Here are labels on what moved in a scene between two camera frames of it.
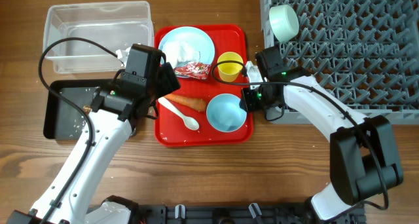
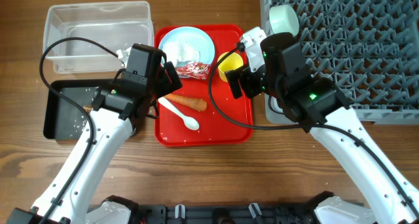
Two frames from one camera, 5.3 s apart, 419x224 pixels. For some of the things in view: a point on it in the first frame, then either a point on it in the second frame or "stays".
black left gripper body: x=167 y=83 stays
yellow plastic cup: x=230 y=72 stays
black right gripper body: x=256 y=100 -> x=251 y=83
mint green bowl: x=284 y=21 stays
